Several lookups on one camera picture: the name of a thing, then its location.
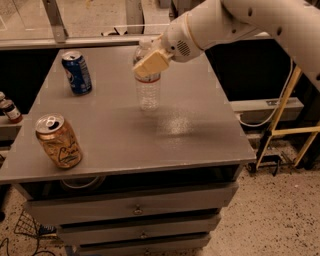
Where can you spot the gold lacroix can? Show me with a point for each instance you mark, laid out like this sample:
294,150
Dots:
58,140

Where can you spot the middle grey drawer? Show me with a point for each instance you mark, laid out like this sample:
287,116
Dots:
140,230

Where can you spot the bowl inside cabinet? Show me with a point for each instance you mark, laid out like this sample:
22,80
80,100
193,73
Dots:
82,184

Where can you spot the clear plastic water bottle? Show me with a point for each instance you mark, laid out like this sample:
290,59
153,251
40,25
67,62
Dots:
147,88

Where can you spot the grey metal railing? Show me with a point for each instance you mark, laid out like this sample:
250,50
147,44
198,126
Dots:
36,24

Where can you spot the black wire basket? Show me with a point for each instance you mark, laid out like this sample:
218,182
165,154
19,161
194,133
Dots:
28,226

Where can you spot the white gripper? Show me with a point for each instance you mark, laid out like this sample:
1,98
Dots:
177,38

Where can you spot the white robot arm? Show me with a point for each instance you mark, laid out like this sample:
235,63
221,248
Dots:
293,24

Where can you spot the grey drawer cabinet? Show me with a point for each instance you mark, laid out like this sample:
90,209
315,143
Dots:
194,138

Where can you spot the bottom grey drawer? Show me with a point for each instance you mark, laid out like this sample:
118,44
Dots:
146,246

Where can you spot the small brown medicine bottle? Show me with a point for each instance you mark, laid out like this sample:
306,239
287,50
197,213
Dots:
9,109

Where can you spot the top grey drawer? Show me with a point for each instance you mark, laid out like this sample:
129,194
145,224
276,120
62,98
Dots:
131,204

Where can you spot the grey drawer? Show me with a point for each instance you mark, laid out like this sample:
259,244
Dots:
140,230
131,204
146,246

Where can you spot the blue pepsi can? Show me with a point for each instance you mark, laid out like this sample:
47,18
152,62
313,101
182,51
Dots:
77,72

